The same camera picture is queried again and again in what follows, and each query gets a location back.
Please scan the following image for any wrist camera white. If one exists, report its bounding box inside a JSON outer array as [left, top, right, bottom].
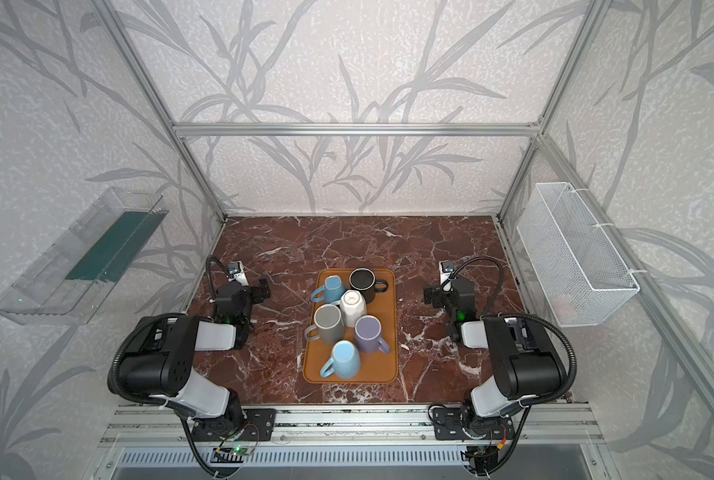
[[439, 260, 456, 291], [225, 261, 249, 286]]

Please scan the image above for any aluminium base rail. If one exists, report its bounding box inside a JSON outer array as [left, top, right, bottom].
[[99, 403, 605, 448]]

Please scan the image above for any orange brown tray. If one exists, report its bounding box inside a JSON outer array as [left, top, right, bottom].
[[302, 268, 399, 384]]

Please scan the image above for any grey mug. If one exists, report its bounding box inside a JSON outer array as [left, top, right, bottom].
[[304, 304, 346, 346]]

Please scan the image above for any black mug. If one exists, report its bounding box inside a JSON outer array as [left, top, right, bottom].
[[349, 268, 389, 304]]

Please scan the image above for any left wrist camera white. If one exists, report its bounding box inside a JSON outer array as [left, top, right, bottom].
[[225, 261, 249, 286]]

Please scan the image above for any white wire mesh basket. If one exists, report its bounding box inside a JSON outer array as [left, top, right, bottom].
[[517, 182, 640, 327]]

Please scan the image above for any lavender purple mug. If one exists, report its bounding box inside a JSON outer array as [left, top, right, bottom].
[[354, 315, 391, 354]]

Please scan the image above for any large light blue mug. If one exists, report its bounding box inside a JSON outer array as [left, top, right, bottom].
[[320, 340, 361, 380]]

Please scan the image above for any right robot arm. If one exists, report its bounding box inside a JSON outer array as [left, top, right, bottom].
[[423, 278, 578, 445]]

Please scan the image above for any small blue mug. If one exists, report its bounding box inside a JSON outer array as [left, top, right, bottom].
[[311, 275, 347, 305]]

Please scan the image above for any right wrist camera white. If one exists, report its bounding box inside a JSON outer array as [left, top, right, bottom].
[[439, 260, 456, 291]]

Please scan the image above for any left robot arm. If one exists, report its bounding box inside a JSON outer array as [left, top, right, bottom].
[[107, 278, 271, 439]]

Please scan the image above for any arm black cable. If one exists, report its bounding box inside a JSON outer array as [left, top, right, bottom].
[[446, 256, 506, 319], [205, 254, 232, 301]]

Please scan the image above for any white faceted mug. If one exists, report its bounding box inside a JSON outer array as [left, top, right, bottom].
[[339, 290, 367, 328]]

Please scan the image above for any clear plastic wall bin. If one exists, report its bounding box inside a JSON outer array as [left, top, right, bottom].
[[0, 187, 169, 326]]

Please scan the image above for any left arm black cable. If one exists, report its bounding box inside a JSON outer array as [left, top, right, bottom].
[[205, 254, 232, 301]]

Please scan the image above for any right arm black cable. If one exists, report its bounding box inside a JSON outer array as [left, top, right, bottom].
[[446, 256, 506, 319]]

